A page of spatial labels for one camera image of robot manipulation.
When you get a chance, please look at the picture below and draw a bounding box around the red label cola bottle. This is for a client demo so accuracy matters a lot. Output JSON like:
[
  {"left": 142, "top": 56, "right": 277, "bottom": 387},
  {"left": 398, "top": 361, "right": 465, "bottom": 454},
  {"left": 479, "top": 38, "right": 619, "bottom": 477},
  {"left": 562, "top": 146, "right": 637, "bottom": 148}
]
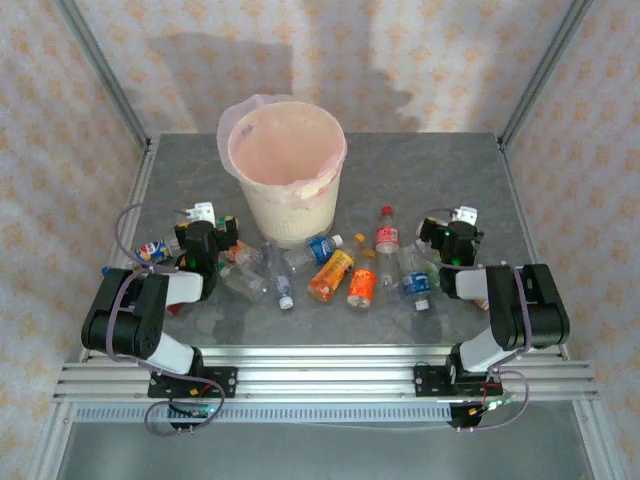
[{"left": 374, "top": 204, "right": 401, "bottom": 294}]

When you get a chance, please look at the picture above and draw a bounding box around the long orange label bottle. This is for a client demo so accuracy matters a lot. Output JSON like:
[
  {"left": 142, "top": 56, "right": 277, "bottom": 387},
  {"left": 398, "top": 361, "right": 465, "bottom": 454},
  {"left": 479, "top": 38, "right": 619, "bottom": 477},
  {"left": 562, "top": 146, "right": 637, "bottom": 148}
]
[{"left": 307, "top": 232, "right": 366, "bottom": 304}]

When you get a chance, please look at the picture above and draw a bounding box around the blue label water bottle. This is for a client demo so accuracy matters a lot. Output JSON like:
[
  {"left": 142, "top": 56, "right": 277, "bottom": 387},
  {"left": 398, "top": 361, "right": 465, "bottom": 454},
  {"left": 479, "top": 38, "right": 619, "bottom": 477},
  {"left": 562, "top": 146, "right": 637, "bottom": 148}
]
[
  {"left": 399, "top": 244, "right": 434, "bottom": 312},
  {"left": 283, "top": 233, "right": 346, "bottom": 276}
]

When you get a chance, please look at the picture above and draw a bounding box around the small circuit board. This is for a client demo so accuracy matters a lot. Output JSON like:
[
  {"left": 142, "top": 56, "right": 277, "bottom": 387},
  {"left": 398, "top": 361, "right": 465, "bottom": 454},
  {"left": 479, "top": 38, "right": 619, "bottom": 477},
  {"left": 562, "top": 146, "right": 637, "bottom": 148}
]
[
  {"left": 168, "top": 402, "right": 217, "bottom": 420},
  {"left": 467, "top": 397, "right": 517, "bottom": 415}
]

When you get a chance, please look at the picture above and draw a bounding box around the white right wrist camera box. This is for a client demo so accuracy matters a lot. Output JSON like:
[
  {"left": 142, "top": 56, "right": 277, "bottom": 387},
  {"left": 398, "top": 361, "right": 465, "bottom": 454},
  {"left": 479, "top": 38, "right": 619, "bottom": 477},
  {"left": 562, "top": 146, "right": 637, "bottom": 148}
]
[{"left": 451, "top": 205, "right": 480, "bottom": 227}]

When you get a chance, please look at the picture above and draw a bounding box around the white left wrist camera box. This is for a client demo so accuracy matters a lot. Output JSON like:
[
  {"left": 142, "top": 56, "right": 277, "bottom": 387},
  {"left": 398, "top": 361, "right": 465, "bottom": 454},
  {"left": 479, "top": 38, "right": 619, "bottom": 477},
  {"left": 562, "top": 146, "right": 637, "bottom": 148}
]
[{"left": 192, "top": 201, "right": 217, "bottom": 226}]

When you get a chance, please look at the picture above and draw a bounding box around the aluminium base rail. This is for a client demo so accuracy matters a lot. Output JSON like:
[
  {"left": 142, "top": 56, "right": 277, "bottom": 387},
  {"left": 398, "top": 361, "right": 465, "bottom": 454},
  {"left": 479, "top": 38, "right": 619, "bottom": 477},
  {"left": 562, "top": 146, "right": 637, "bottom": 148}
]
[{"left": 52, "top": 344, "right": 599, "bottom": 404}]

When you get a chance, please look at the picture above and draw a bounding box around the aluminium frame post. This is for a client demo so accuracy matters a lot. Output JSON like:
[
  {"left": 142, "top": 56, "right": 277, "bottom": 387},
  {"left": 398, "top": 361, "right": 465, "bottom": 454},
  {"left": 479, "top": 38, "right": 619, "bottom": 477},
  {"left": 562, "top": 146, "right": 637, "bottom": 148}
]
[
  {"left": 52, "top": 0, "right": 154, "bottom": 149},
  {"left": 498, "top": 0, "right": 597, "bottom": 150}
]

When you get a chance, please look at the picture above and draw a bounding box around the slotted grey cable duct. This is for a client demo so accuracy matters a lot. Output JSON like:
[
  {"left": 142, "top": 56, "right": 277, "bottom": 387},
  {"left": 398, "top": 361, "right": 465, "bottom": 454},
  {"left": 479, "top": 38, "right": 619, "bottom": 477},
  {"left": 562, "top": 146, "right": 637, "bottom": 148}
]
[{"left": 72, "top": 403, "right": 454, "bottom": 425}]

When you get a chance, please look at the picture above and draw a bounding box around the clear unlabelled plastic bottle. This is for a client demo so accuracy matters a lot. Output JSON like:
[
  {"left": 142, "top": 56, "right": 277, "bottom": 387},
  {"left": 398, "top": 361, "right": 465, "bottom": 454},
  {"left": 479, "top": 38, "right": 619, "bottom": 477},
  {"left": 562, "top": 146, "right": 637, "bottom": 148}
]
[{"left": 218, "top": 263, "right": 269, "bottom": 304}]

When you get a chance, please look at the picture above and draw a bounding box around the cream plastic bin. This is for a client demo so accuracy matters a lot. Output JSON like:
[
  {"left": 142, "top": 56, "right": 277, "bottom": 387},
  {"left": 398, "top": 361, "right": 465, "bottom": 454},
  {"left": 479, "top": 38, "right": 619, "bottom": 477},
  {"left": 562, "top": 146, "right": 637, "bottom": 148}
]
[{"left": 227, "top": 99, "right": 348, "bottom": 250}]

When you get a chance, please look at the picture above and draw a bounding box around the aluminium frame leg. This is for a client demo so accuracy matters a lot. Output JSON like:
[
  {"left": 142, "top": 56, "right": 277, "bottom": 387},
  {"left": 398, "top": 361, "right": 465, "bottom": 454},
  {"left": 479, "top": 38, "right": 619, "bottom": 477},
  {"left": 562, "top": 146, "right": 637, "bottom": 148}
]
[
  {"left": 573, "top": 402, "right": 622, "bottom": 480},
  {"left": 28, "top": 402, "right": 76, "bottom": 480}
]

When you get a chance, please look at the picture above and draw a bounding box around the green label plastic bottle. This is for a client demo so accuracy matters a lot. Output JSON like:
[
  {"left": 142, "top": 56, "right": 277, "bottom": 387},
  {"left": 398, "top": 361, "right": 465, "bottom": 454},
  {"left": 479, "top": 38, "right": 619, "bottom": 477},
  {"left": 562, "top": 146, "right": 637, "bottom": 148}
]
[{"left": 410, "top": 238, "right": 444, "bottom": 290}]

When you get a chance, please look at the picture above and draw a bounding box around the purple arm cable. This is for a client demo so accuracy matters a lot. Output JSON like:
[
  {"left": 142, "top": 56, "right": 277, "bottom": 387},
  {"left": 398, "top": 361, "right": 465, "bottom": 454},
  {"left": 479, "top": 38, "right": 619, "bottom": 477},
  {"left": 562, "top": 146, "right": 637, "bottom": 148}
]
[
  {"left": 102, "top": 202, "right": 227, "bottom": 437},
  {"left": 417, "top": 207, "right": 531, "bottom": 434}
]

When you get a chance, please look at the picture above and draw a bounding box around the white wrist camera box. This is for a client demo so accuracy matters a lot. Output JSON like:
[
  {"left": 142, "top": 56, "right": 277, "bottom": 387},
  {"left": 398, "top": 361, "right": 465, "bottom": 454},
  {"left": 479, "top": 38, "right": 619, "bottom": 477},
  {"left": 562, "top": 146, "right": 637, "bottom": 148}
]
[
  {"left": 451, "top": 205, "right": 480, "bottom": 227},
  {"left": 192, "top": 201, "right": 217, "bottom": 226}
]

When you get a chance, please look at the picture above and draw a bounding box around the short orange label bottle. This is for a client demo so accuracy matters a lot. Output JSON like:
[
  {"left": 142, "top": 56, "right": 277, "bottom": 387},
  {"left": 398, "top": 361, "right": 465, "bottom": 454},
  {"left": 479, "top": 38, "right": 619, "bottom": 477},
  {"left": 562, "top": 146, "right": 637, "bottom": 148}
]
[{"left": 346, "top": 247, "right": 378, "bottom": 310}]

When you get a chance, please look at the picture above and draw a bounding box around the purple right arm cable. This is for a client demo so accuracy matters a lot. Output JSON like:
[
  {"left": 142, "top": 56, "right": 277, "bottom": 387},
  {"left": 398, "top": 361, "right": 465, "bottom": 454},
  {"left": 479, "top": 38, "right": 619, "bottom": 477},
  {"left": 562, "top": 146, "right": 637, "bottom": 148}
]
[{"left": 417, "top": 207, "right": 531, "bottom": 434}]

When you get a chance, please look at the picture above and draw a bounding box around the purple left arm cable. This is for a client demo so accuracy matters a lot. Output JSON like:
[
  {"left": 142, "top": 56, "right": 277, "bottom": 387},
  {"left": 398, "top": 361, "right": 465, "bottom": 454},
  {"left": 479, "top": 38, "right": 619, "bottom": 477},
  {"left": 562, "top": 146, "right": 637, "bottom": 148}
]
[{"left": 102, "top": 202, "right": 227, "bottom": 437}]

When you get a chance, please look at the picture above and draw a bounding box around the pink plastic bin liner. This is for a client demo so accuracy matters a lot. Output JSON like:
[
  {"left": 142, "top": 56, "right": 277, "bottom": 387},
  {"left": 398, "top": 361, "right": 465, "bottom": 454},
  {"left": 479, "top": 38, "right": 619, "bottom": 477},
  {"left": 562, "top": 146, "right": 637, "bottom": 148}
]
[{"left": 217, "top": 93, "right": 349, "bottom": 209}]

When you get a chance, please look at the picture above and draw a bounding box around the orange cap clear bottle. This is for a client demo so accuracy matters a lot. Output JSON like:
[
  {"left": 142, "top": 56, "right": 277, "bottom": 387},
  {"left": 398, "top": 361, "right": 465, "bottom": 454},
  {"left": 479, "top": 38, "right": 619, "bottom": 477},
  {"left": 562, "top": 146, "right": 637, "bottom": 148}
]
[{"left": 227, "top": 239, "right": 264, "bottom": 267}]

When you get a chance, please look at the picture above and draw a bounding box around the slim clear purple label bottle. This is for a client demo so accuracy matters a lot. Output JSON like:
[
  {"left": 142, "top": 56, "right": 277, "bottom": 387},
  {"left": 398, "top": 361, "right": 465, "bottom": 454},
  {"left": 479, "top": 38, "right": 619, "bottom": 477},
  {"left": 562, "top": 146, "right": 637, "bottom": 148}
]
[{"left": 259, "top": 242, "right": 295, "bottom": 310}]

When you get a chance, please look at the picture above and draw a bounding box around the crushed pepsi can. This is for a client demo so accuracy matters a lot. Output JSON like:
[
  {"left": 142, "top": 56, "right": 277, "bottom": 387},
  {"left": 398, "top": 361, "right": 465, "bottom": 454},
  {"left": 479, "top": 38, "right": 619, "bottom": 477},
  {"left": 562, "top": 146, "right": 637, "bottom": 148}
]
[{"left": 133, "top": 238, "right": 184, "bottom": 265}]

